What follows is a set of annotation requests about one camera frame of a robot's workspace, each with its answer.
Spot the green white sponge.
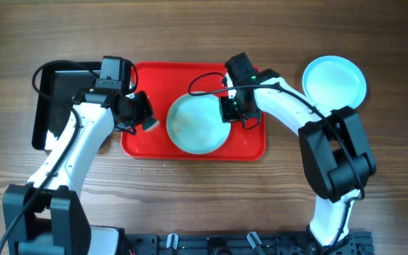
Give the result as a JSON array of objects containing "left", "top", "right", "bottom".
[{"left": 142, "top": 117, "right": 159, "bottom": 132}]

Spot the light blue plate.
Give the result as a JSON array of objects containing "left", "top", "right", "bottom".
[
  {"left": 302, "top": 55, "right": 368, "bottom": 109},
  {"left": 166, "top": 94, "right": 231, "bottom": 154}
]

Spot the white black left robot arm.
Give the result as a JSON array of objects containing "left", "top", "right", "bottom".
[{"left": 0, "top": 89, "right": 153, "bottom": 254}]

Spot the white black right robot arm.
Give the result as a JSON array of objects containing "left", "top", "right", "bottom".
[{"left": 221, "top": 73, "right": 376, "bottom": 254}]

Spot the red plastic tray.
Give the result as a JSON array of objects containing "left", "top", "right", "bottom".
[{"left": 120, "top": 62, "right": 266, "bottom": 162}]

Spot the black water tray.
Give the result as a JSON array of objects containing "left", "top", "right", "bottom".
[{"left": 31, "top": 61, "right": 101, "bottom": 150}]

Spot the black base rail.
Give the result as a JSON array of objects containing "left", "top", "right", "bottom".
[{"left": 118, "top": 230, "right": 375, "bottom": 255}]

